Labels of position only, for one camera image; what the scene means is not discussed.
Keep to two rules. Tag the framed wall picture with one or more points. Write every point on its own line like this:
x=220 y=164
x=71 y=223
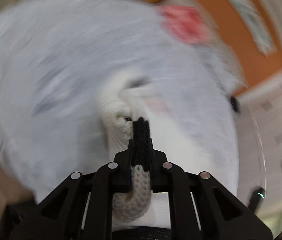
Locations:
x=255 y=24

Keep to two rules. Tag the grey patterned bed cover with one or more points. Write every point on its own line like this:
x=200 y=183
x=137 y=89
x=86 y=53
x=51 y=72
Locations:
x=55 y=56

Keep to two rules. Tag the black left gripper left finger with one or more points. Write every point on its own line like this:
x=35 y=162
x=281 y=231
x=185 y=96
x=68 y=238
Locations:
x=80 y=208

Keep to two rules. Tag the white red black knit sweater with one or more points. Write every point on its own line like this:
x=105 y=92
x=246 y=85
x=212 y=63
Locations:
x=124 y=118

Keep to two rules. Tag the white panelled wardrobe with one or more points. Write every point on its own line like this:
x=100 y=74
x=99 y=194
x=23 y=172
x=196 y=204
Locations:
x=259 y=131

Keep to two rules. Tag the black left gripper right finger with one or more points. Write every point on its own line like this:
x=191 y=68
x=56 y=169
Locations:
x=200 y=207

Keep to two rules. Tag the pink folded garment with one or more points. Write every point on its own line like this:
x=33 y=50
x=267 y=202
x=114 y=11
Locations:
x=185 y=23

